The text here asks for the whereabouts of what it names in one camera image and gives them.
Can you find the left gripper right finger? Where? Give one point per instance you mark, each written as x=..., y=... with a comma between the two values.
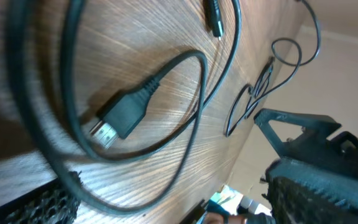
x=302, y=193

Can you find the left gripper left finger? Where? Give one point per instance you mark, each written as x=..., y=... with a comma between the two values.
x=49, y=203

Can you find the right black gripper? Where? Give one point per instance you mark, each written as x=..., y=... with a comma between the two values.
x=285, y=134

